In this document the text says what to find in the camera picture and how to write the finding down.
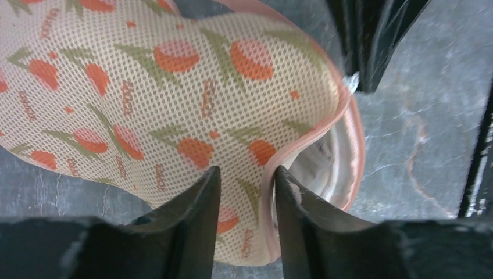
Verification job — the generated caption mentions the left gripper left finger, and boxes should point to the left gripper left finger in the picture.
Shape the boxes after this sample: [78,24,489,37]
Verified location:
[1,166,221,278]

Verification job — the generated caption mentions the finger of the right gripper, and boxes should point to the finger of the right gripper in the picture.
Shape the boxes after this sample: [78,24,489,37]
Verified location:
[358,0,430,93]
[326,0,370,77]

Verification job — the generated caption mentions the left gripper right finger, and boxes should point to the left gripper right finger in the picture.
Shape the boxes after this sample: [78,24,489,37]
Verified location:
[274,166,492,278]

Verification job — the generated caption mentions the white floral bag zipper pull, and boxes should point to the white floral bag zipper pull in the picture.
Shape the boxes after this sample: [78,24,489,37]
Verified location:
[342,72,360,94]

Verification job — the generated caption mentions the floral peach laundry bag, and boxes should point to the floral peach laundry bag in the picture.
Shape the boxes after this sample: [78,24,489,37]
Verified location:
[1,1,365,266]

